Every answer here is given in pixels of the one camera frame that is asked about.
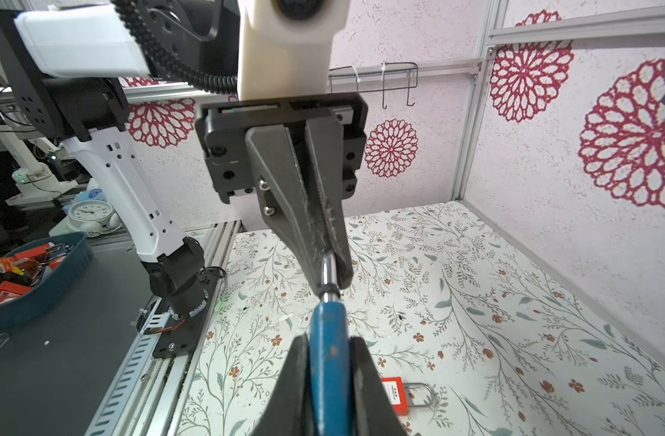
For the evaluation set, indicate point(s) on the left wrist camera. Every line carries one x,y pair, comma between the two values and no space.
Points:
285,47

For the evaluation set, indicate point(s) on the aluminium front rail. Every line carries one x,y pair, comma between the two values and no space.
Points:
151,387

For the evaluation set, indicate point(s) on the white desk clock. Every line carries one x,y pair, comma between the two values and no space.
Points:
93,218

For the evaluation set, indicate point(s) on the red padlock with property label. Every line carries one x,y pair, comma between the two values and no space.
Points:
405,396

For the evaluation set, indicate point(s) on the teal bin with items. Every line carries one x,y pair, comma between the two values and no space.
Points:
34,277

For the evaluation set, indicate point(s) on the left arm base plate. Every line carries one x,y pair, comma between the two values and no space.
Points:
185,321

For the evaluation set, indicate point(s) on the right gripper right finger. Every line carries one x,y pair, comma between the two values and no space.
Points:
373,412

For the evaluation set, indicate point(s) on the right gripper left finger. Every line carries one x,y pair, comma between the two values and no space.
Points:
290,409

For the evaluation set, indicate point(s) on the blue padlock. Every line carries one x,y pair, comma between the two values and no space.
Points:
329,356

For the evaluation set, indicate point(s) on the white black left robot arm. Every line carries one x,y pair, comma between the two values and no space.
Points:
65,69

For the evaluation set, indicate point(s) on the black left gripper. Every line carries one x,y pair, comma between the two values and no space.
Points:
308,219

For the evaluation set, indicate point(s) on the black wire wall basket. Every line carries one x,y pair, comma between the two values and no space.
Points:
383,79

